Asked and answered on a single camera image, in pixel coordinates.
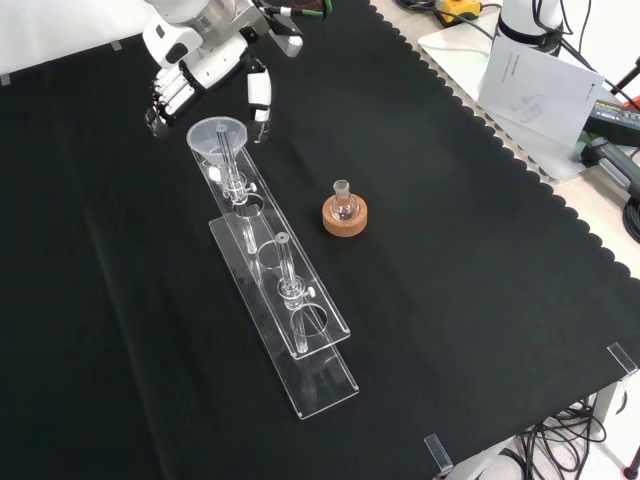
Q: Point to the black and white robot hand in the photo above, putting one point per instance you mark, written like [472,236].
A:
[215,67]

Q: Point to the translucent plastic funnel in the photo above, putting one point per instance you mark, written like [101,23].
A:
[200,137]

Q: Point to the clear acrylic funnel stand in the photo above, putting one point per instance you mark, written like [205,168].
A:
[320,390]

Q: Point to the clear cloth clip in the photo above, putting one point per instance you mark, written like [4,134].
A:
[438,454]
[623,359]
[4,79]
[116,46]

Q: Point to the small round-bottom glass flask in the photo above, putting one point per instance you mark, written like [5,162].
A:
[344,207]

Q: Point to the pale base board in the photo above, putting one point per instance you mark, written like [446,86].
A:
[450,45]

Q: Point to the yellow stop button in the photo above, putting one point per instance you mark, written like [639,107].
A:
[457,9]

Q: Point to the black table cloth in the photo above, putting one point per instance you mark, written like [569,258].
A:
[450,250]

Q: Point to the white paper booklet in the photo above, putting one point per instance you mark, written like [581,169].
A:
[540,90]

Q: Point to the black power adapter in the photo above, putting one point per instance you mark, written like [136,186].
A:
[617,117]

